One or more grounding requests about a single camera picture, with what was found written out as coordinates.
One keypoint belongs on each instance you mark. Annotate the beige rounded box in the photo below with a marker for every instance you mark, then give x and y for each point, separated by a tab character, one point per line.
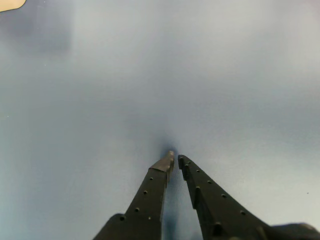
10	5

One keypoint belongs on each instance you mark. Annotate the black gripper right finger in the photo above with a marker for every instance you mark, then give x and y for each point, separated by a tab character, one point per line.
217	210

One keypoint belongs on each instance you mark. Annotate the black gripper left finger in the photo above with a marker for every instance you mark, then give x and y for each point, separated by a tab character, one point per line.
145	200

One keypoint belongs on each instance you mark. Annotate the dark blue-grey table mat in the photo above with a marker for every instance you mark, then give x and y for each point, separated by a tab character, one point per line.
75	100

